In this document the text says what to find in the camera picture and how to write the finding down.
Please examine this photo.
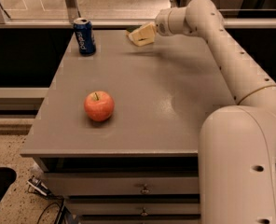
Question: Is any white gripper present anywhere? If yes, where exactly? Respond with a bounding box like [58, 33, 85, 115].
[131, 7, 188, 43]

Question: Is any green and yellow sponge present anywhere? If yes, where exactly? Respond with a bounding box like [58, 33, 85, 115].
[128, 24, 156, 47]

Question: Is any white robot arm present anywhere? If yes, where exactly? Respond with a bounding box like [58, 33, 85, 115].
[129, 0, 276, 224]

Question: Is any red apple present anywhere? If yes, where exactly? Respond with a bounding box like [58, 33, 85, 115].
[84, 91, 115, 122]

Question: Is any blue pepsi can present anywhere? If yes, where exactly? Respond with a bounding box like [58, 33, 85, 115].
[73, 18, 96, 55]

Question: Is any grey drawer cabinet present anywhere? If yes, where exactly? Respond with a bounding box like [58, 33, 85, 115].
[20, 29, 239, 224]

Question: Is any top grey drawer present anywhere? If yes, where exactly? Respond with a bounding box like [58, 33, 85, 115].
[42, 172, 200, 196]

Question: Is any grey drawer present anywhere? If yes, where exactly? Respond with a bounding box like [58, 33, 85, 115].
[79, 216, 201, 224]
[42, 172, 200, 196]
[65, 199, 200, 216]

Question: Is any small device on floor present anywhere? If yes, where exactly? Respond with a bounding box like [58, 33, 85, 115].
[27, 176, 50, 196]

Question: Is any middle grey drawer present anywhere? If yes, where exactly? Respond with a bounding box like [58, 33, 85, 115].
[65, 199, 200, 216]

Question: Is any bottom grey drawer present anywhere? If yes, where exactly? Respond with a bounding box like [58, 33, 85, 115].
[79, 216, 201, 224]

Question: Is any black floor cable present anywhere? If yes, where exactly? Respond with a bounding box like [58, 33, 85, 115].
[36, 199, 67, 224]

